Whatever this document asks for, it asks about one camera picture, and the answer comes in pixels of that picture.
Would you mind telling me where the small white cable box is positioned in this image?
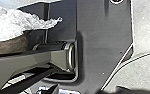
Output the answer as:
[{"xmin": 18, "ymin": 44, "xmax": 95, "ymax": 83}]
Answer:
[{"xmin": 37, "ymin": 84, "xmax": 60, "ymax": 94}]

